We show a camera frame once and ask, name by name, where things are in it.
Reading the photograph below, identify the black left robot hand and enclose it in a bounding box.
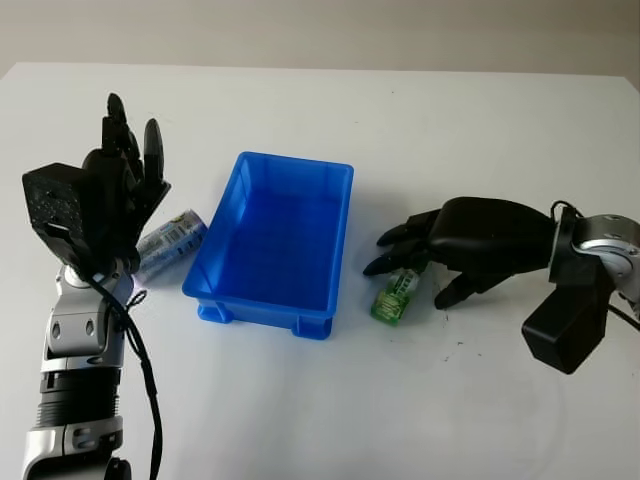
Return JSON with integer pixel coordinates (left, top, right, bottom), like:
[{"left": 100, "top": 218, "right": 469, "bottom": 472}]
[{"left": 79, "top": 92, "right": 172, "bottom": 274}]

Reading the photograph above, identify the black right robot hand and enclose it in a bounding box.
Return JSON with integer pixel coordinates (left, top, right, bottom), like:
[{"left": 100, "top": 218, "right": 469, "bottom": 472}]
[{"left": 363, "top": 196, "right": 561, "bottom": 310}]

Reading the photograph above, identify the green toothpaste box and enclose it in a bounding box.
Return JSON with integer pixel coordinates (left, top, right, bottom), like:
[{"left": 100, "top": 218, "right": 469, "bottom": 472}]
[{"left": 370, "top": 267, "right": 421, "bottom": 329}]

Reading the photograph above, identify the blue plastic tray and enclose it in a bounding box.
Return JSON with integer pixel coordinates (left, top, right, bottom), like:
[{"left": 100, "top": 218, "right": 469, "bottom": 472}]
[{"left": 182, "top": 151, "right": 355, "bottom": 343}]

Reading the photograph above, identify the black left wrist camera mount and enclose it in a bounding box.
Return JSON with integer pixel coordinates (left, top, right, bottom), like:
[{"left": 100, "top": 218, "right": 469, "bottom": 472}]
[{"left": 21, "top": 162, "right": 96, "bottom": 274}]

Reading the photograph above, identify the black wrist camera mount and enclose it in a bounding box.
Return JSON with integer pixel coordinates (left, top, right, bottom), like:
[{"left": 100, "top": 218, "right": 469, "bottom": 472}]
[
  {"left": 21, "top": 162, "right": 96, "bottom": 274},
  {"left": 521, "top": 207, "right": 614, "bottom": 376}
]

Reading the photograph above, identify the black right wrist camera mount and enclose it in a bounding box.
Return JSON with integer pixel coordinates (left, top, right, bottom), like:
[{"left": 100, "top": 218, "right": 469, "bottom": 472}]
[{"left": 521, "top": 207, "right": 614, "bottom": 376}]

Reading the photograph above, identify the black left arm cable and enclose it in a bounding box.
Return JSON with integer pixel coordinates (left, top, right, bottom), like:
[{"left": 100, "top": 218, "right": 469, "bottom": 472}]
[{"left": 79, "top": 249, "right": 164, "bottom": 480}]

